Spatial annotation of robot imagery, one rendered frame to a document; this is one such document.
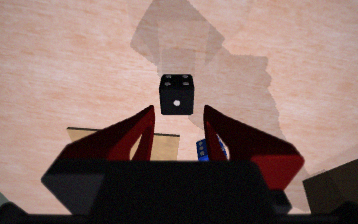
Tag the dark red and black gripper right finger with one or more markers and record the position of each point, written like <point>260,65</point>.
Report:
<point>279,161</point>

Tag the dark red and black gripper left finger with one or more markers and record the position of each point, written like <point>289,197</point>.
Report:
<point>115,142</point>

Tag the blue die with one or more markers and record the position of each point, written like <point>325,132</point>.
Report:
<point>202,149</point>

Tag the black die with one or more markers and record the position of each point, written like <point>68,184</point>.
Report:
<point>176,92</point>

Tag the tan flat mat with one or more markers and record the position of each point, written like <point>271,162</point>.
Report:
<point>164,147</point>

